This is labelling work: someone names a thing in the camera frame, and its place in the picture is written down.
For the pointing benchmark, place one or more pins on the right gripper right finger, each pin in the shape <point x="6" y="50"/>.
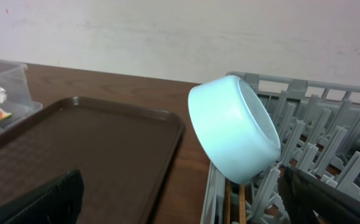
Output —
<point x="305" y="197"/>

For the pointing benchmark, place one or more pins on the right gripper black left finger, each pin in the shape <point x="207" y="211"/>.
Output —
<point x="56" y="201"/>

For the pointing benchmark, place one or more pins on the light blue rice bowl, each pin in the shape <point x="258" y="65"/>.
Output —
<point x="233" y="128"/>

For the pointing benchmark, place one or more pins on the grey dishwasher rack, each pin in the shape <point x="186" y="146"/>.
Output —
<point x="318" y="125"/>

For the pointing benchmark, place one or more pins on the brown serving tray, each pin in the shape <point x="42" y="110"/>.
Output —
<point x="122" y="151"/>

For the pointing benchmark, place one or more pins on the clear plastic bin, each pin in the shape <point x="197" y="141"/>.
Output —
<point x="19" y="102"/>

